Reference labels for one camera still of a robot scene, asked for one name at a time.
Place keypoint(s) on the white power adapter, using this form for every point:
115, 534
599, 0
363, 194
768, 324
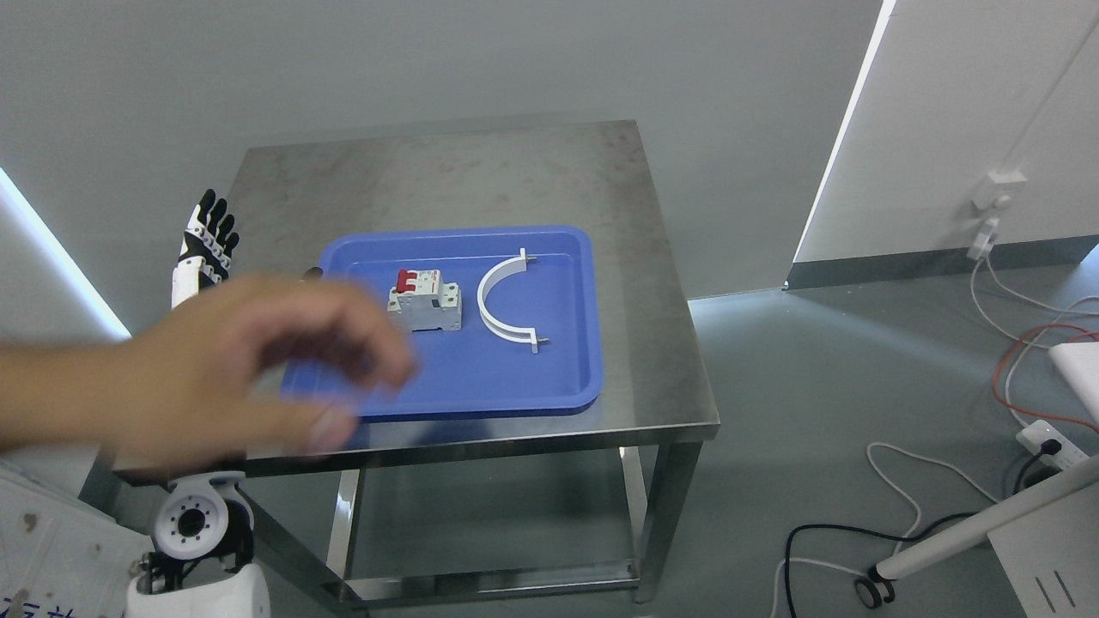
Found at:
985, 238

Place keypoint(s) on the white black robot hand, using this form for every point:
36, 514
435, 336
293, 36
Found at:
208, 244

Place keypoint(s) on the white power strip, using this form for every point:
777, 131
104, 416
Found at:
1057, 451

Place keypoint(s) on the white red circuit breaker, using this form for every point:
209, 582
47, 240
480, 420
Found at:
422, 301

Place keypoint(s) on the person's bare hand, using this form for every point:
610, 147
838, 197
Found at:
184, 397

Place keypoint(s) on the stainless steel table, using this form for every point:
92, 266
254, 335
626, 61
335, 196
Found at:
655, 408

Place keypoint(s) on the white wheeled stand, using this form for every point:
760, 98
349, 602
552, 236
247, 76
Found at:
1045, 538

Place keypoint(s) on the white panel at right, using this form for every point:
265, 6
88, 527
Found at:
1077, 363

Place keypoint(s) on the white curved bracket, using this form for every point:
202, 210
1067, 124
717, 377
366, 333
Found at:
501, 302

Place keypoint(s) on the person's bare forearm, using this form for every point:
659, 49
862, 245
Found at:
60, 395

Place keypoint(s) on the white wall socket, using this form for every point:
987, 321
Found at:
998, 191

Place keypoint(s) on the blue plastic tray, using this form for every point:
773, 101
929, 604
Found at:
469, 373

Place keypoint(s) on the white board at left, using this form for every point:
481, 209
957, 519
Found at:
60, 557

